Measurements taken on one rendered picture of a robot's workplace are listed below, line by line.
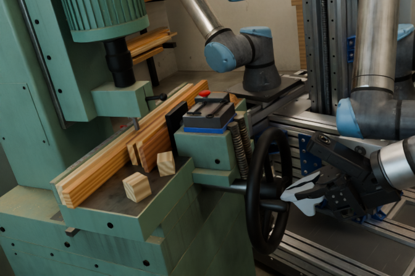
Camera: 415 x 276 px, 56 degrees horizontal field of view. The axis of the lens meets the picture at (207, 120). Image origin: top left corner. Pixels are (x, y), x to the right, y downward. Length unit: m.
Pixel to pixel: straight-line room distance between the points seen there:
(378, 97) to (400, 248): 1.00
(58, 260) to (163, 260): 0.35
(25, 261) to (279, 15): 3.54
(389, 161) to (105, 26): 0.60
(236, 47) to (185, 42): 3.50
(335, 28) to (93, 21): 0.81
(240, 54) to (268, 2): 2.89
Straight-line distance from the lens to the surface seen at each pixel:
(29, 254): 1.22
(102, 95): 0.99
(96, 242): 0.98
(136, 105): 0.93
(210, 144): 0.88
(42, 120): 1.05
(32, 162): 1.17
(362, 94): 0.77
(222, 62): 1.38
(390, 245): 1.70
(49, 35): 0.98
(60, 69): 0.99
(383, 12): 0.83
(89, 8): 0.87
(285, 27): 4.26
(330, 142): 0.72
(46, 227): 1.08
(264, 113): 1.50
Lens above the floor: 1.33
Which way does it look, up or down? 23 degrees down
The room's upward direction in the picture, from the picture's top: 10 degrees counter-clockwise
